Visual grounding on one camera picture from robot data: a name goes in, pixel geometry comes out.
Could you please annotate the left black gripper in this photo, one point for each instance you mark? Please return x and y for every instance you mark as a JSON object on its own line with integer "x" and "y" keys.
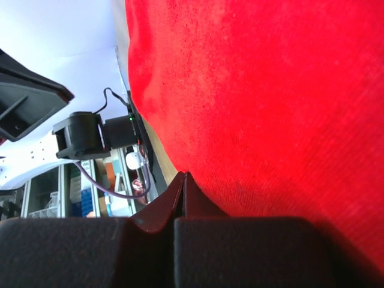
{"x": 27, "y": 99}

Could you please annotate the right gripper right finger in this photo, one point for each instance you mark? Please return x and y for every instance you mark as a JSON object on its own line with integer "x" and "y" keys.
{"x": 195, "y": 203}

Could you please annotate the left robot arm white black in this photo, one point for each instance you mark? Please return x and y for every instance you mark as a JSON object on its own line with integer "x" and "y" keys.
{"x": 81, "y": 136}

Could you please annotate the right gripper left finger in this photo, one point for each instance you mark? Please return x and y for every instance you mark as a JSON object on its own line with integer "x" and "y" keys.
{"x": 145, "y": 257}

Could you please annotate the red t shirt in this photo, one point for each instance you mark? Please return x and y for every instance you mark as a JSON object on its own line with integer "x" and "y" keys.
{"x": 274, "y": 107}

